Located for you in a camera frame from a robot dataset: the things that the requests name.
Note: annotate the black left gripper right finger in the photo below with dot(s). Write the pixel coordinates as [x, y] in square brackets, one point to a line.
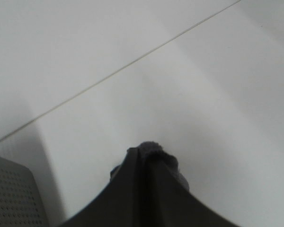
[223, 193]

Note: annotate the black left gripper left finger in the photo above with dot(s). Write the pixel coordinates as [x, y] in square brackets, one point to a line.
[118, 205]

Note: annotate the dark grey towel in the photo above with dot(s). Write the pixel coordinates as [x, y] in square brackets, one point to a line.
[150, 150]

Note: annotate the grey perforated basket orange rim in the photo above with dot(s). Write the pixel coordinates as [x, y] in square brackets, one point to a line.
[20, 201]

